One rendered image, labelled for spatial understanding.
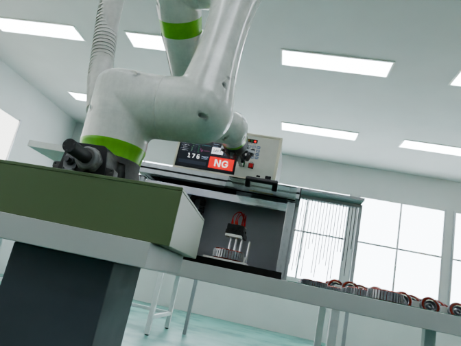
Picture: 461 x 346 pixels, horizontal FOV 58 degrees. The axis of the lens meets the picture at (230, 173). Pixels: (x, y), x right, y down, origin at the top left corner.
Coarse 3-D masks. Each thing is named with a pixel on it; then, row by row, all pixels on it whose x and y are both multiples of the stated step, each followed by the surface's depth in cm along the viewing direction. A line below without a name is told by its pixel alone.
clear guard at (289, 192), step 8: (232, 176) 145; (232, 184) 141; (240, 184) 141; (256, 184) 142; (264, 184) 142; (240, 192) 166; (248, 192) 138; (256, 192) 137; (264, 192) 138; (272, 192) 138; (280, 192) 138; (288, 192) 139; (280, 200) 166; (288, 200) 163
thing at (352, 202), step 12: (312, 192) 492; (324, 192) 487; (324, 204) 508; (336, 204) 507; (348, 204) 503; (360, 204) 499; (348, 216) 500; (360, 216) 497; (312, 240) 498; (348, 240) 493; (300, 252) 496; (312, 264) 490; (192, 288) 497; (192, 300) 494; (348, 312) 470
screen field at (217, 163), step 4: (212, 160) 172; (216, 160) 172; (220, 160) 172; (224, 160) 172; (228, 160) 172; (232, 160) 171; (212, 164) 172; (216, 164) 172; (220, 164) 171; (224, 164) 171; (228, 164) 171; (232, 164) 171; (216, 168) 171; (220, 168) 171; (224, 168) 171; (228, 168) 171; (232, 168) 170
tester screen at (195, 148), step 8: (184, 144) 176; (192, 144) 175; (200, 144) 175; (208, 144) 175; (216, 144) 174; (184, 152) 175; (192, 152) 174; (200, 152) 174; (208, 152) 174; (200, 160) 173; (208, 160) 173; (208, 168) 172
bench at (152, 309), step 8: (0, 240) 476; (160, 272) 443; (0, 280) 488; (160, 280) 440; (176, 280) 516; (160, 288) 441; (176, 288) 513; (136, 304) 514; (152, 304) 434; (152, 312) 432; (160, 312) 508; (168, 312) 493; (152, 320) 433; (168, 320) 504
